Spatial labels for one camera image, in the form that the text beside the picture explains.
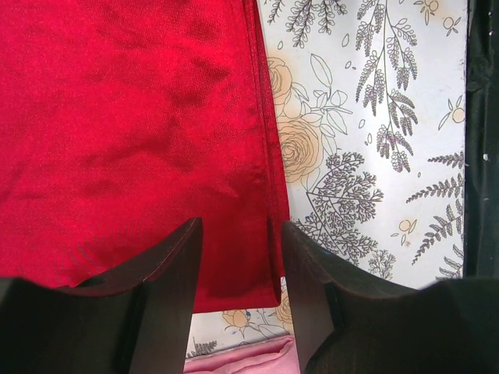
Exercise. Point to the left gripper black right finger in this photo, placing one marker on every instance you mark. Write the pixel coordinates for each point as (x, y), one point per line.
(347, 320)

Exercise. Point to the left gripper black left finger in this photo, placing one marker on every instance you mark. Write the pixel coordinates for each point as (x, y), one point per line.
(133, 318)

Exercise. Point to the red cloth napkin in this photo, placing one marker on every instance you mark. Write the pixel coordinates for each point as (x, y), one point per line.
(120, 120)

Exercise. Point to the pink floral placemat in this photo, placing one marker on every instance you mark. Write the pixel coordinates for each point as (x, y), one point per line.
(274, 356)

